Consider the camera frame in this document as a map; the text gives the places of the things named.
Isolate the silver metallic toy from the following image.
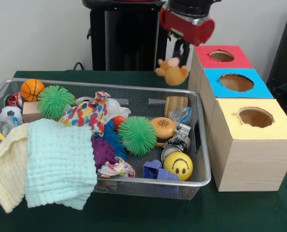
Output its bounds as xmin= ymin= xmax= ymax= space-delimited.
xmin=173 ymin=123 xmax=192 ymax=143

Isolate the green spiky ball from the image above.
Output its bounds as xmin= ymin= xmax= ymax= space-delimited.
xmin=116 ymin=116 xmax=158 ymax=157
xmin=37 ymin=85 xmax=76 ymax=120

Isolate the tan teddy plush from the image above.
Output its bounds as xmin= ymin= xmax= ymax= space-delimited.
xmin=155 ymin=57 xmax=190 ymax=86

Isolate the blue spiky ball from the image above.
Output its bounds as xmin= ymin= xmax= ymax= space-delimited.
xmin=102 ymin=119 xmax=128 ymax=161

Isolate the orange basketball toy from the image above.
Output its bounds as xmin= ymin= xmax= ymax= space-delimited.
xmin=20 ymin=79 xmax=46 ymax=102

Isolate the white baseball toy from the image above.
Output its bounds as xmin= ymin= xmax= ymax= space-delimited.
xmin=107 ymin=98 xmax=121 ymax=108

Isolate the plain wooden block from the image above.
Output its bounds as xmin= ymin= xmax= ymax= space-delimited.
xmin=22 ymin=101 xmax=44 ymax=123

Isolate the dented silver can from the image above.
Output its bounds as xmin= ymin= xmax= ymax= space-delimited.
xmin=160 ymin=137 xmax=191 ymax=163

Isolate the small red ball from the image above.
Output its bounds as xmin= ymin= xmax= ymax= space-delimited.
xmin=112 ymin=115 xmax=127 ymax=131

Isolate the crumpled printed snack wrapper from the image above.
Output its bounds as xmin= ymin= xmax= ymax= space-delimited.
xmin=97 ymin=156 xmax=136 ymax=179

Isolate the purple spiky ball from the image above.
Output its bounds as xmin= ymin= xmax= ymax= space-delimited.
xmin=90 ymin=136 xmax=117 ymax=170

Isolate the mint waffle cloth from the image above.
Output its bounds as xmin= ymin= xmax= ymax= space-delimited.
xmin=25 ymin=118 xmax=98 ymax=210

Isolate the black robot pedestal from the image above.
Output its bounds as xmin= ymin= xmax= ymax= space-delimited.
xmin=82 ymin=0 xmax=184 ymax=72

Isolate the black stand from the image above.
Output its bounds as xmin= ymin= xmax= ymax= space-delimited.
xmin=266 ymin=4 xmax=287 ymax=112

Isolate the toy hamburger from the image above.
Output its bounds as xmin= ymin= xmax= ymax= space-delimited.
xmin=150 ymin=117 xmax=177 ymax=148

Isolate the purple plastic toy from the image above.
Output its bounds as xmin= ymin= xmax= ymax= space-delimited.
xmin=143 ymin=159 xmax=179 ymax=181

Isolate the wooden three-hole box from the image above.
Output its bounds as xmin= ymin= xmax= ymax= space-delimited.
xmin=187 ymin=44 xmax=287 ymax=193

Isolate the dark green tablecloth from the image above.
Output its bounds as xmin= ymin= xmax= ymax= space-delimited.
xmin=0 ymin=70 xmax=287 ymax=232

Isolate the ridged wooden block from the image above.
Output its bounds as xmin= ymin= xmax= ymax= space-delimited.
xmin=164 ymin=96 xmax=189 ymax=116

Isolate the yellow smiley ball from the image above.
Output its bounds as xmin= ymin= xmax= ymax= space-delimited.
xmin=163 ymin=151 xmax=194 ymax=181

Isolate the red drink can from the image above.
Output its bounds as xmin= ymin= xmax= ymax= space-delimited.
xmin=7 ymin=92 xmax=25 ymax=108

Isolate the silver drink can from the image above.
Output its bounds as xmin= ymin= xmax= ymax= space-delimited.
xmin=75 ymin=97 xmax=96 ymax=106

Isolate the cream waffle cloth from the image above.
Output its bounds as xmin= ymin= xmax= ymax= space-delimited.
xmin=0 ymin=122 xmax=31 ymax=214

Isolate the silver mesh bin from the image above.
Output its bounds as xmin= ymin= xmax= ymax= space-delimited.
xmin=0 ymin=77 xmax=212 ymax=201

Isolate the black white soccer ball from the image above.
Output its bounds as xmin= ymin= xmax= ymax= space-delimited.
xmin=0 ymin=106 xmax=24 ymax=126

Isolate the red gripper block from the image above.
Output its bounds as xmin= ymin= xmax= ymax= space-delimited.
xmin=159 ymin=7 xmax=215 ymax=67

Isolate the colourful dotted crumpled wrapper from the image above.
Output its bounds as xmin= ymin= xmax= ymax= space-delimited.
xmin=58 ymin=91 xmax=131 ymax=136

